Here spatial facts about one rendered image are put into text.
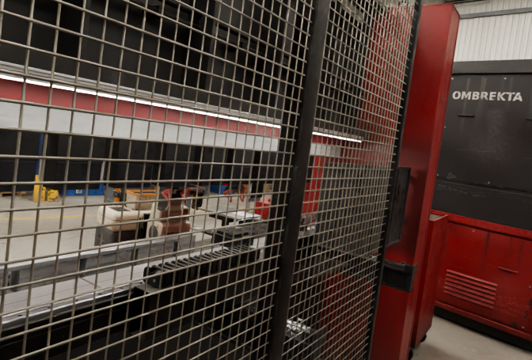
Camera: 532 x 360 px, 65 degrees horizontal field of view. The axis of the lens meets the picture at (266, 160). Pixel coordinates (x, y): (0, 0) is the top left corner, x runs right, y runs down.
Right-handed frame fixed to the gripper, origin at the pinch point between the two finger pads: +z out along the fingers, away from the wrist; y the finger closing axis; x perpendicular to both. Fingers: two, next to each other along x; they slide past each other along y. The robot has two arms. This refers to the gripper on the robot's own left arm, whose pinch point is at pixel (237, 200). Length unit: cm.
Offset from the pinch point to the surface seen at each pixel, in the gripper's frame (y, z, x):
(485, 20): 689, -332, -51
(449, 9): 66, -75, -132
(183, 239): -76, 27, -46
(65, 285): -133, 40, -76
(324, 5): -110, 1, -150
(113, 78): -125, -8, -95
